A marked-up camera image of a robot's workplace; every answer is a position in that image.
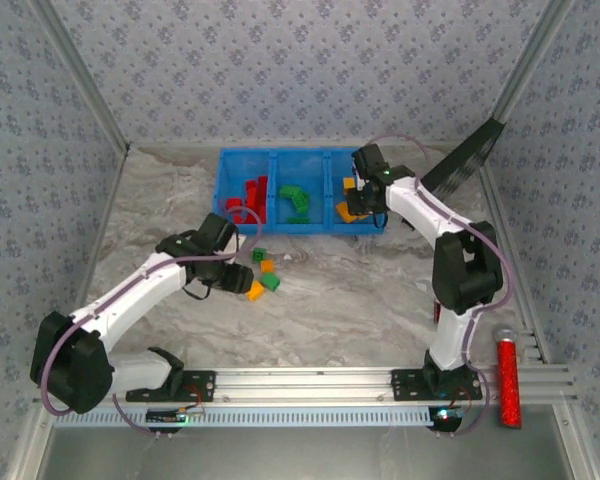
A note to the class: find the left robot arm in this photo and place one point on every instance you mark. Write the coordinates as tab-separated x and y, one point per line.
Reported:
130	295

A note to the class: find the green long lego brick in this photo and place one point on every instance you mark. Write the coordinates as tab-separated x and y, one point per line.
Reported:
301	202

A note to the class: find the red large-stud lego brick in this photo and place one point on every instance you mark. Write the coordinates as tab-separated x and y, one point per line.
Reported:
262	187

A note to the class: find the black perforated panel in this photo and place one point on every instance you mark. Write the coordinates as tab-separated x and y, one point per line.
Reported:
467	155

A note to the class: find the yellow curved lego brick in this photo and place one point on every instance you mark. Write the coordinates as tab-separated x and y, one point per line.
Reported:
362	217

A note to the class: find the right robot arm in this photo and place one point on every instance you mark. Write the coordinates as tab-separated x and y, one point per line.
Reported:
420	205

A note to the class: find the small yellow square lego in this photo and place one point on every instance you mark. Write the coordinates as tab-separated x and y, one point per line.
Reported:
267	266

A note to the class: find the yellow square lego brick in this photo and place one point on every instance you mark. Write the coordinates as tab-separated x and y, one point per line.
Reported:
255	292

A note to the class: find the yellow long lego brick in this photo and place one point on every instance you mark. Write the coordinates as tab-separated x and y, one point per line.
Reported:
345	212

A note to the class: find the red glitter tube silver cap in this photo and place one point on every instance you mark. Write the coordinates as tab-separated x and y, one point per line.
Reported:
509	380

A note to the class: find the aluminium frame post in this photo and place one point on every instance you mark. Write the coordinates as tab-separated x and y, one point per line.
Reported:
531	60

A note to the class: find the small electronics board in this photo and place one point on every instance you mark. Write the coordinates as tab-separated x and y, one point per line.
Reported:
167	416
445	419

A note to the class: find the green square lego brick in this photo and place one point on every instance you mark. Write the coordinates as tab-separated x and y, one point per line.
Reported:
270	282

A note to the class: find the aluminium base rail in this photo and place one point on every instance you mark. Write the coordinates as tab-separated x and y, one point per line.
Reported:
305	385

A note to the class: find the small green square lego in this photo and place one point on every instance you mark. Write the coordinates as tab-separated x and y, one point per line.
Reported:
259	255

